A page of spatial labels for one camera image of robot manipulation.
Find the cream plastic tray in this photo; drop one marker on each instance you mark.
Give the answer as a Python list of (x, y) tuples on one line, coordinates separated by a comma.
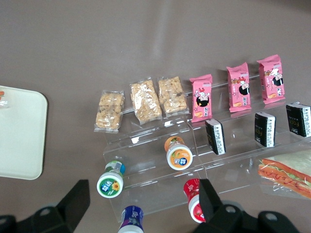
[(22, 140)]

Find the purple gum bottle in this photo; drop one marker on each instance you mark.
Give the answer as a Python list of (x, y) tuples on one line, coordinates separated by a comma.
[(131, 219)]

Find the green gum bottle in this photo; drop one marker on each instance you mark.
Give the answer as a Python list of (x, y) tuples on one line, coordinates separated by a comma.
[(109, 184)]

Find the pink cartoon snack pack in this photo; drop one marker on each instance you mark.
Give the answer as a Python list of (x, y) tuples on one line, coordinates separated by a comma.
[(201, 99), (239, 87), (271, 80)]

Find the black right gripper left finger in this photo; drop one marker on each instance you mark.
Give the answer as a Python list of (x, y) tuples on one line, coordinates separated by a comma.
[(73, 206)]

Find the clear acrylic tiered stand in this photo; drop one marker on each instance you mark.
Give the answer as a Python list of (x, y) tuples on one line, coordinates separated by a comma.
[(145, 150), (239, 151)]

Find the wrapped triangle sandwich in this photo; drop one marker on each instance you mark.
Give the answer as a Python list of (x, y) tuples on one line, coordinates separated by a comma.
[(3, 100), (286, 173)]

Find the clear-wrapped rice crispy bar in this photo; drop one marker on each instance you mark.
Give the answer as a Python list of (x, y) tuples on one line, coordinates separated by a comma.
[(145, 100), (109, 111), (173, 95)]

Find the black tissue pack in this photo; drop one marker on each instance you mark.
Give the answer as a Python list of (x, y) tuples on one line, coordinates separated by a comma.
[(215, 137), (298, 120), (264, 129)]

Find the red gum bottle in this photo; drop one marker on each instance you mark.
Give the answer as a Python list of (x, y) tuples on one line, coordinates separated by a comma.
[(192, 196)]

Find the orange gum bottle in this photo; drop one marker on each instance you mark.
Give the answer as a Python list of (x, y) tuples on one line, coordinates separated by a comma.
[(179, 155)]

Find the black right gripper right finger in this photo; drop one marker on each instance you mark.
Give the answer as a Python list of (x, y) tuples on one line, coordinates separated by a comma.
[(211, 208)]

